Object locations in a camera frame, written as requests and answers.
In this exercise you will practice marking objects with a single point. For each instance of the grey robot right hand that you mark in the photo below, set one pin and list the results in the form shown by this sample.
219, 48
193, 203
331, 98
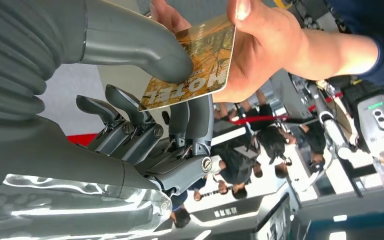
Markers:
62, 172

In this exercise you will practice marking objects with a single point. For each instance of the bystander person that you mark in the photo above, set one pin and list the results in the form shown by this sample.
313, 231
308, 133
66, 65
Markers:
180, 215
314, 140
233, 165
273, 142

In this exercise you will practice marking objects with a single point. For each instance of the red barrier belt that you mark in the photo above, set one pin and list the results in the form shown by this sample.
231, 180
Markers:
261, 118

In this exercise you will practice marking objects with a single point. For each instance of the grey machine with green light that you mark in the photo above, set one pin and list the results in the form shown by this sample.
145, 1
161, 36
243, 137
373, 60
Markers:
380, 122

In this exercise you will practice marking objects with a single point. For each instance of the black reception counter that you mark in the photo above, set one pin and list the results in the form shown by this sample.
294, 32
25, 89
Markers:
231, 215

